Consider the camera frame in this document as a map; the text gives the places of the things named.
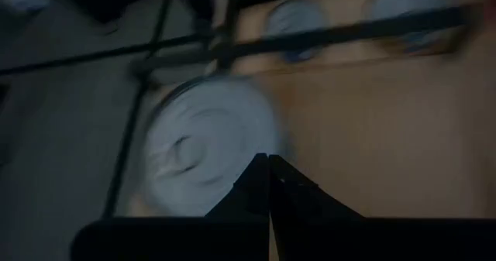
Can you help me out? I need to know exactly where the teal label seafood can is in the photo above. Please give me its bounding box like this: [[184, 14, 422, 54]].
[[363, 0, 466, 57], [141, 74, 290, 218]]

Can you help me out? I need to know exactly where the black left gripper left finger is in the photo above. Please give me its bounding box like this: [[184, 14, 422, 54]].
[[69, 153, 270, 261]]

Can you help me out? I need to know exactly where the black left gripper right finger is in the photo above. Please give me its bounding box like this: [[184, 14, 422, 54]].
[[270, 155, 496, 261]]

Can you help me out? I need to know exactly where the wooden shelf with black legs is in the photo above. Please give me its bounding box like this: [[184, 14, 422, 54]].
[[129, 0, 496, 220]]

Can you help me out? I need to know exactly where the blue label seafood can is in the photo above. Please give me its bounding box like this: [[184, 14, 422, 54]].
[[265, 0, 330, 64]]

